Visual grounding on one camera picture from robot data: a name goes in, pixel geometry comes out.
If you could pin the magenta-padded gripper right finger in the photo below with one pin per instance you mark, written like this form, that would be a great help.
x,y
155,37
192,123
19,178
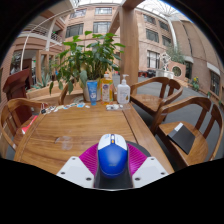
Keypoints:
x,y
150,170

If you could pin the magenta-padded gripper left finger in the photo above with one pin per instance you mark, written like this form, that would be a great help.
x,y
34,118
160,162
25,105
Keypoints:
x,y
76,171

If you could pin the blue and white computer mouse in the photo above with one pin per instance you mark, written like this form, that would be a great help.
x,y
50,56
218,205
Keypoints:
x,y
112,156

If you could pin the wooden armchair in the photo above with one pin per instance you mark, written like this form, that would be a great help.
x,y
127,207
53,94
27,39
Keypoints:
x,y
11,113
186,146
63,95
150,101

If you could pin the black notebook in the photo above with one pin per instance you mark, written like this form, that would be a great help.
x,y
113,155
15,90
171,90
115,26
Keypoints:
x,y
181,137

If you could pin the red and white flat pack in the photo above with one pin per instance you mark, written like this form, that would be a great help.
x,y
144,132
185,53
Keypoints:
x,y
29,125

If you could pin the small white packet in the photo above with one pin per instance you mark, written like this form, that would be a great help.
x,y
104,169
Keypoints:
x,y
114,107

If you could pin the blue squeeze tube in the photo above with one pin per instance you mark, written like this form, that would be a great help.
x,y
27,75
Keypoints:
x,y
92,91

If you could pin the white pump bottle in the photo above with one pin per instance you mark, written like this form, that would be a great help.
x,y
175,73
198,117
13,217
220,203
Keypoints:
x,y
123,93

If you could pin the spiky green agave plant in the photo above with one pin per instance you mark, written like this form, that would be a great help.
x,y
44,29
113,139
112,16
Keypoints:
x,y
42,80

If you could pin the yellow flowering potted plant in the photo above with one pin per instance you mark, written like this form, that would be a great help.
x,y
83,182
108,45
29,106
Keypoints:
x,y
196,84

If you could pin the dark red wooden lectern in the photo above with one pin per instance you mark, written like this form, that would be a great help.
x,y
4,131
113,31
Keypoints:
x,y
16,86

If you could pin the white sculpture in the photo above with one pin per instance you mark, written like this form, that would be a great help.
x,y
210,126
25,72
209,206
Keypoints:
x,y
165,63

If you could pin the large green potted plant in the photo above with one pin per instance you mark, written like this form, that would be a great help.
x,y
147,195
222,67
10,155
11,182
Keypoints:
x,y
88,55

